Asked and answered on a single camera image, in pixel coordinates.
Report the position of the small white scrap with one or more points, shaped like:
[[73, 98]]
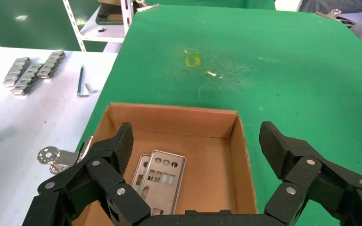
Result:
[[211, 74]]

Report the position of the yellow tape mark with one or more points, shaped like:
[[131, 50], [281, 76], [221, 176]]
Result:
[[192, 60]]

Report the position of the brown cardboard box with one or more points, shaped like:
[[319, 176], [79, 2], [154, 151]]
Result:
[[199, 124]]

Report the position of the thin metal hex key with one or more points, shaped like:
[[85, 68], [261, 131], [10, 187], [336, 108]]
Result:
[[81, 81]]

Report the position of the small black block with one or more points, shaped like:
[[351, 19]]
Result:
[[101, 30]]

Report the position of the dark flat box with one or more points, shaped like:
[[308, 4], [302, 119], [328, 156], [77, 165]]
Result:
[[109, 17]]

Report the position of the green table cloth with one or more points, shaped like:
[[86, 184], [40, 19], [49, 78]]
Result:
[[293, 78]]

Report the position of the white perforated rack post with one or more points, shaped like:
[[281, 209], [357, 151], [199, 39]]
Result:
[[126, 15], [74, 25]]

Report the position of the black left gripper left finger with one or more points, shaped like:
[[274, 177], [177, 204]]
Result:
[[106, 174]]

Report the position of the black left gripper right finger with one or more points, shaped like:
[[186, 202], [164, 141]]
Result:
[[302, 174]]

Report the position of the silver metal shield plate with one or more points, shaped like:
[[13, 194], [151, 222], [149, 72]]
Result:
[[139, 174], [168, 190]]

